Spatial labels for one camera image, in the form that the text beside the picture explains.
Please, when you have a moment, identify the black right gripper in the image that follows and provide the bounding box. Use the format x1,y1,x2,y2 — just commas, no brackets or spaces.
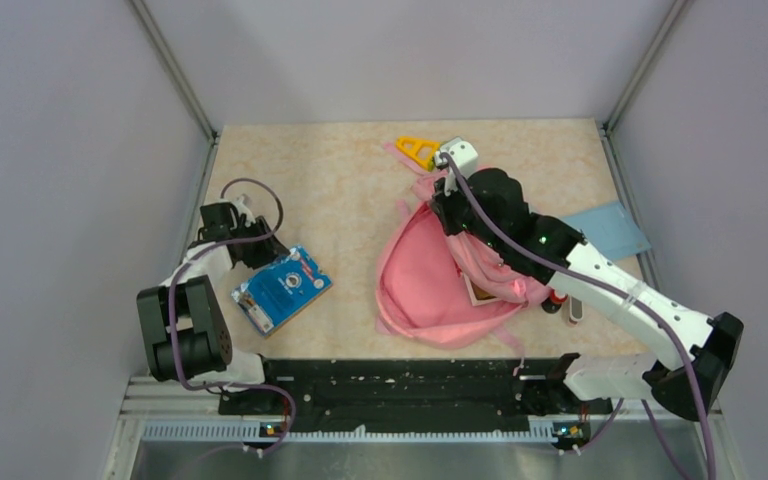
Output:
432,169,506,253

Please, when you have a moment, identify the blue children book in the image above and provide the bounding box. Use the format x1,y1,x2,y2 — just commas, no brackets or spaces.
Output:
231,245,332,337

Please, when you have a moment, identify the pink student backpack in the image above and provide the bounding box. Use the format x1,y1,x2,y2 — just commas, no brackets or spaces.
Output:
375,143,552,358

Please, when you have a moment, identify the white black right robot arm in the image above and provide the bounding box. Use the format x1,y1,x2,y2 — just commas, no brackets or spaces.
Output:
429,168,744,422

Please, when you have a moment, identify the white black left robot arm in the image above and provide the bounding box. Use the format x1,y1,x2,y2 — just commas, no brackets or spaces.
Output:
136,199,290,381

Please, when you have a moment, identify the yellow green purple toy block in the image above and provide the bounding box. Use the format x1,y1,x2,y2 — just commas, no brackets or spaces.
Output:
394,136,441,174

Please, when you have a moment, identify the light blue notebook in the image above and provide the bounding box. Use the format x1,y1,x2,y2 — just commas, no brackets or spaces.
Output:
562,201,651,261

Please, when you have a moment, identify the red black stamp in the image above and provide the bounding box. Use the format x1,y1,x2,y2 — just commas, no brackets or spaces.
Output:
541,290,568,314

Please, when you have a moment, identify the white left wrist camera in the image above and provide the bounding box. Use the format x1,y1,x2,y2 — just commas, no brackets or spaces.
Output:
232,194,254,217

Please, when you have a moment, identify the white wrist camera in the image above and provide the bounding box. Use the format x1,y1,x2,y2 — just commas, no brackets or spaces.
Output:
433,137,479,195
232,194,254,217

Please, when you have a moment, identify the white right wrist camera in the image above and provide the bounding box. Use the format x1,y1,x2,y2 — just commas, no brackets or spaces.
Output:
433,137,479,195

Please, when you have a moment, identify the aluminium frame rail right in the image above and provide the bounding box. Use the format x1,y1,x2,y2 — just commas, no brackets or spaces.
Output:
601,1,695,295

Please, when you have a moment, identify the aluminium frame rail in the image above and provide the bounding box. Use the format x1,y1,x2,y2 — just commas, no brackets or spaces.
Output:
125,1,217,283
601,1,695,295

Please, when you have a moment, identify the aluminium frame rail left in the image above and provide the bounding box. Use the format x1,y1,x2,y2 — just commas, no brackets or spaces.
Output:
125,1,217,283

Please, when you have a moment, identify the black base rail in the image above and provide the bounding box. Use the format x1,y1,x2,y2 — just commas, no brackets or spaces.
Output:
218,359,613,434

